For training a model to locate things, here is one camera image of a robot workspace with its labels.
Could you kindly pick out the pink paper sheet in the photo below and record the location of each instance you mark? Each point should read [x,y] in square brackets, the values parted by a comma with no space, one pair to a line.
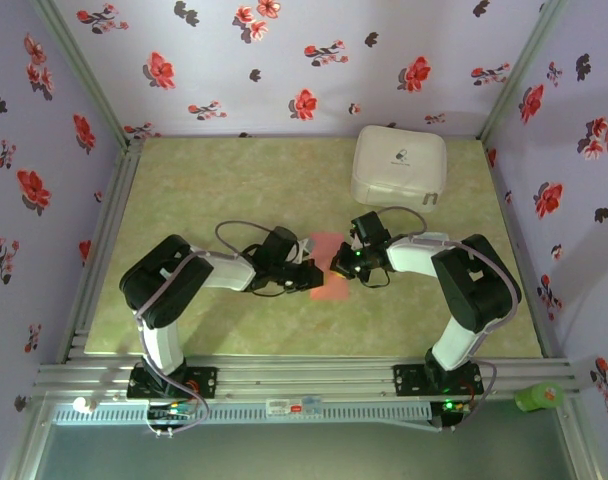
[329,290]

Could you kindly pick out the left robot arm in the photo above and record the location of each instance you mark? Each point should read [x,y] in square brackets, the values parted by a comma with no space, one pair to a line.
[159,345]

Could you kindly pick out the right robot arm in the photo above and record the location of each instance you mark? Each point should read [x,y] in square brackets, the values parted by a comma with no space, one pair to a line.
[479,285]

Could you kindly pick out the clear plastic bag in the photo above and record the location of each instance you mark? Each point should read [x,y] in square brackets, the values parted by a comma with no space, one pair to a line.
[436,234]

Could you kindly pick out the white zip case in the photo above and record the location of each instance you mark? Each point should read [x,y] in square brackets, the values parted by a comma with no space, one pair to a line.
[399,170]

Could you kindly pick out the white label sticker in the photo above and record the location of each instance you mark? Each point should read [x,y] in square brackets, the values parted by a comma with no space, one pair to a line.
[284,406]

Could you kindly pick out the controller circuit board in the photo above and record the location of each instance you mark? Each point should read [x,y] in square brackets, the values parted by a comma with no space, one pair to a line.
[171,411]
[451,406]

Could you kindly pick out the green tape roll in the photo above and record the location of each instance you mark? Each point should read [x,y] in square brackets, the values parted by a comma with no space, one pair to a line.
[536,398]

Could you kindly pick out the small white knob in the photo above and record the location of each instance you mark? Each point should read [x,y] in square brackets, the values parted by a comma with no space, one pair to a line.
[85,405]

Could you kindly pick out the long aluminium frame rail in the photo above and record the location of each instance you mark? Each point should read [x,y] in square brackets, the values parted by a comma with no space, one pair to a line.
[304,372]

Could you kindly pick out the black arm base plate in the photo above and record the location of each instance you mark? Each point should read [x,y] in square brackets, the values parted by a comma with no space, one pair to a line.
[409,380]
[204,382]

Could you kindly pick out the aluminium side rail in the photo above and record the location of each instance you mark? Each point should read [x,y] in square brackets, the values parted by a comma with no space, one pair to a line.
[523,250]
[101,250]

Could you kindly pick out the aluminium frame post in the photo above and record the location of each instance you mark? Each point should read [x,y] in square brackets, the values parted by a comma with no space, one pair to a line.
[516,75]
[88,75]

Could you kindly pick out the short aluminium frame leg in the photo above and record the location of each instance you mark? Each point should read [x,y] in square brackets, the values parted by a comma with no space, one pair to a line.
[31,440]
[576,440]

